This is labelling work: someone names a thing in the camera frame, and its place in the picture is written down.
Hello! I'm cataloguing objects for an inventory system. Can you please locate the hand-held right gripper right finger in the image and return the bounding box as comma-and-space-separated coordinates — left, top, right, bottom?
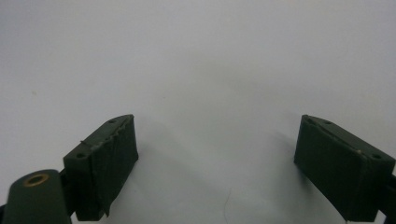
293, 114, 396, 223

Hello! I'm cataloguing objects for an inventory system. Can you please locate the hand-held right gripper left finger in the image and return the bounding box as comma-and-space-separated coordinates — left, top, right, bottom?
63, 114, 139, 222

